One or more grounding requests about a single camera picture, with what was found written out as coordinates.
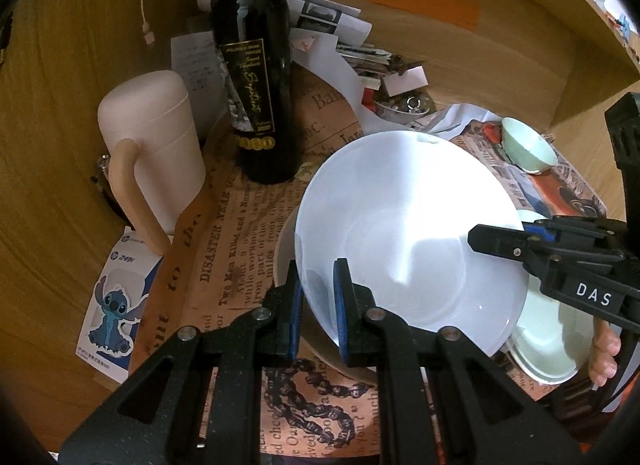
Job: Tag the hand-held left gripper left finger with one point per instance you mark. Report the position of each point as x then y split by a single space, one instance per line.
296 315

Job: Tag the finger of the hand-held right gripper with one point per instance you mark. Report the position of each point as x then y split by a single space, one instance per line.
500 241

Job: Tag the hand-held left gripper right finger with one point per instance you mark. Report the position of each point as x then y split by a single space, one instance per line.
341 315

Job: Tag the pale green plate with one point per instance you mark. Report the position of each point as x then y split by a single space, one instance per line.
545 345

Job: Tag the white bowl with black spots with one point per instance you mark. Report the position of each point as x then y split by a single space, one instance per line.
415 205

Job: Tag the person's right hand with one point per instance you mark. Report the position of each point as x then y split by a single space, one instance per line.
605 350

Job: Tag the car print paper page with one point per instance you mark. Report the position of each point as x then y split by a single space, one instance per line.
565 190

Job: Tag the newspaper print tablecloth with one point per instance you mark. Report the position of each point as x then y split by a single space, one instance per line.
235 255

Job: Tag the small pale green bowl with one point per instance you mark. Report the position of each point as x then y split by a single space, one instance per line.
530 147

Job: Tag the white bowl of trinkets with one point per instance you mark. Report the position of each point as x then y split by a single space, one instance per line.
405 105

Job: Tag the dark wine bottle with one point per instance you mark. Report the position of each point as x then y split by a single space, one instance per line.
260 145

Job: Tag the blue cartoon sticker card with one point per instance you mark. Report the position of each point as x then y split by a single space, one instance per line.
115 305

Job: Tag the white card box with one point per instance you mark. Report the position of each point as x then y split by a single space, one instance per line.
407 79

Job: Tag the wooden shelf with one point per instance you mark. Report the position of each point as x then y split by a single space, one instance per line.
575 35

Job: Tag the white paper sheet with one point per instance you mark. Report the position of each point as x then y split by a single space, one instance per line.
345 75

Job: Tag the orange sticky note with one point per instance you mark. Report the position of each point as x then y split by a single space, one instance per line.
425 0

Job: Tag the handwritten white note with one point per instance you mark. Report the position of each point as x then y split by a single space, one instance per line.
192 60

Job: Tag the stack of books and papers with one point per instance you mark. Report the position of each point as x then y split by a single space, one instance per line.
330 15

